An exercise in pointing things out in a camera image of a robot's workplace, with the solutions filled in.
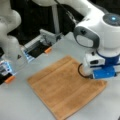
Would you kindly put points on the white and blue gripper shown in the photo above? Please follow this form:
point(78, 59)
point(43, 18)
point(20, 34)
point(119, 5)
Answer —
point(97, 66)

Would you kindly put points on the orange clamp at table edge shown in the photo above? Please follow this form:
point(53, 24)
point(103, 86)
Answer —
point(8, 80)

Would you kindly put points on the orange clamp near rail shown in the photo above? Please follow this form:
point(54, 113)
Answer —
point(47, 50)

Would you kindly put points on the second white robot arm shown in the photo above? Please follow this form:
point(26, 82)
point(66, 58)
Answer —
point(10, 20)

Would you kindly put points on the brown terry towel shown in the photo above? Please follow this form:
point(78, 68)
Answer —
point(62, 89)

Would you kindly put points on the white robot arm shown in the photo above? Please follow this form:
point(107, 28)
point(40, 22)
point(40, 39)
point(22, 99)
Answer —
point(99, 30)

